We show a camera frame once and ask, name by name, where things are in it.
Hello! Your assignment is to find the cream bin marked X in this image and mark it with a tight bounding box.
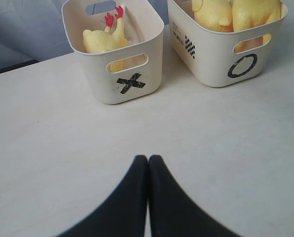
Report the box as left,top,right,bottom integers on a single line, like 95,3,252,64
62,0,164,104

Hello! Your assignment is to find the cream bin marked O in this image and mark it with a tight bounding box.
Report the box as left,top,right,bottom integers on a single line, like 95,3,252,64
168,0,288,87

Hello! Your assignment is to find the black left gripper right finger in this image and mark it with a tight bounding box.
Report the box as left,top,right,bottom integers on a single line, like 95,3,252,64
148,155,239,237

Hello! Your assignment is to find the headless rubber chicken body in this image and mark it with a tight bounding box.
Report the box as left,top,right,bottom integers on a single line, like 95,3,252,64
82,6,130,73

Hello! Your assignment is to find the whole rubber chicken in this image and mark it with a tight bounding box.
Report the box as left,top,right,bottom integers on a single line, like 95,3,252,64
191,0,234,32
231,0,283,53

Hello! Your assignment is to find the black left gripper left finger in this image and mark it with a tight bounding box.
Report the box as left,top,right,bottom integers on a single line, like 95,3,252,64
59,155,148,237

